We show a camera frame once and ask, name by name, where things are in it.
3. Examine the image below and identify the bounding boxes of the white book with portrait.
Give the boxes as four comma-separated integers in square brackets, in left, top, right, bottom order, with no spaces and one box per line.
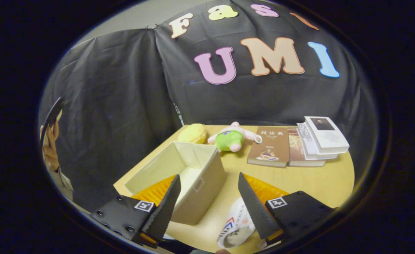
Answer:
[304,116,350,155]

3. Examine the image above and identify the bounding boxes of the yellow plush toy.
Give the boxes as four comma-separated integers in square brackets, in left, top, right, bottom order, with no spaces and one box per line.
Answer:
[177,123,208,144]

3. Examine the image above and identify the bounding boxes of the white canvas shoe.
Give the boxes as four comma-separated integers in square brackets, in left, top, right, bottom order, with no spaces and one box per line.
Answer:
[217,197,264,249]

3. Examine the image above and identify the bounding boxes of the brown book with cake picture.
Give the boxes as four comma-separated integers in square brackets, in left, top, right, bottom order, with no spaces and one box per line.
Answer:
[247,126,291,168]

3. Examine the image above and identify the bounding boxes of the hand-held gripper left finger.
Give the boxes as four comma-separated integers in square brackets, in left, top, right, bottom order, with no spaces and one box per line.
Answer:
[89,174,181,247]

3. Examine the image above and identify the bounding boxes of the tan brown book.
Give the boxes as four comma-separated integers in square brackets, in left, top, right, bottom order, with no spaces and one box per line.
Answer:
[288,127,327,167]

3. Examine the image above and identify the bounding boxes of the pink and green plush toy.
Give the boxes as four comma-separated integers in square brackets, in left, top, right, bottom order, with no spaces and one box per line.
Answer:
[207,122,263,153]

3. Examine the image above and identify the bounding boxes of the black phone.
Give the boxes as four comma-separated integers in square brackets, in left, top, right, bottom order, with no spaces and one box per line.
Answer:
[40,97,66,141]

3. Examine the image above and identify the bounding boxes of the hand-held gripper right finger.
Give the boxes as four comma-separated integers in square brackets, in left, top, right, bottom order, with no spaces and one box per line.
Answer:
[238,172,335,246]

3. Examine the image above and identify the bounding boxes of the beige fabric storage box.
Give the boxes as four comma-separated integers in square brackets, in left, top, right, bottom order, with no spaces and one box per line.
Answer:
[124,141,227,226]

